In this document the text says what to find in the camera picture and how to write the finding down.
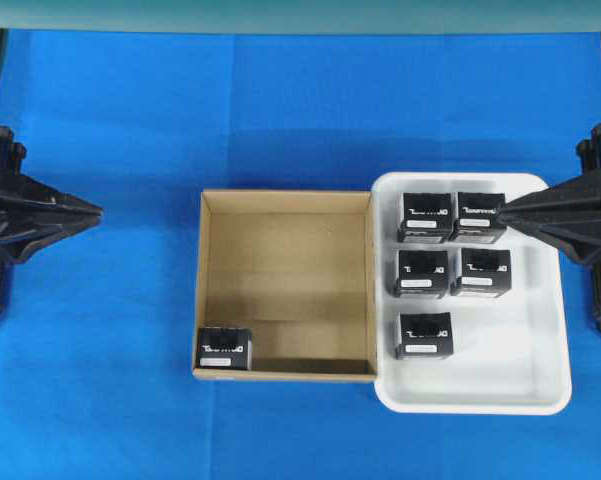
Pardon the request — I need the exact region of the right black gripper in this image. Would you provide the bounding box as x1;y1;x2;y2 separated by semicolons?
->
498;169;601;265

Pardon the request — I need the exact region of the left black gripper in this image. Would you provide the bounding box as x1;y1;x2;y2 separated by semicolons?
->
0;169;103;264

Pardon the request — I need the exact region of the black Dynamixel box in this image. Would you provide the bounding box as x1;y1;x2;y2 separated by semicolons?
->
195;327;252;371

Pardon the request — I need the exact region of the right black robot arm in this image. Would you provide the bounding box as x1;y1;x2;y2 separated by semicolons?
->
498;123;601;333

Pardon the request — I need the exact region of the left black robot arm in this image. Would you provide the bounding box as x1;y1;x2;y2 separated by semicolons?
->
0;29;103;312

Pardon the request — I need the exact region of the black box tray top-right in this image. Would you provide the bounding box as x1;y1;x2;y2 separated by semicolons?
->
449;192;507;244

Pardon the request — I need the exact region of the black box tray middle-right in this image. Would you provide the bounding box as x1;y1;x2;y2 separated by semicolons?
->
450;247;512;299

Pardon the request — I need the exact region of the black box tray top-left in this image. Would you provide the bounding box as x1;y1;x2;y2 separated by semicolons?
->
397;192;453;244

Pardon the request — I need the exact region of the black box tray middle-left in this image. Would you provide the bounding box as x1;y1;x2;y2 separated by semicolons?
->
393;250;449;299

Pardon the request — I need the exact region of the black box tray bottom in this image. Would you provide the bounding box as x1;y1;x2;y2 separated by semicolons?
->
394;312;454;360

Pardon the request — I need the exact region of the brown cardboard box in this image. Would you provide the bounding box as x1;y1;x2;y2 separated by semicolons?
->
191;190;380;383

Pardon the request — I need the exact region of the white plastic tray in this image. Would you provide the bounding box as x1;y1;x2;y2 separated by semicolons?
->
372;172;572;415

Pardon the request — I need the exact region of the blue table cloth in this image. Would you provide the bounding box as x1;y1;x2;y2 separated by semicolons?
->
0;31;601;479

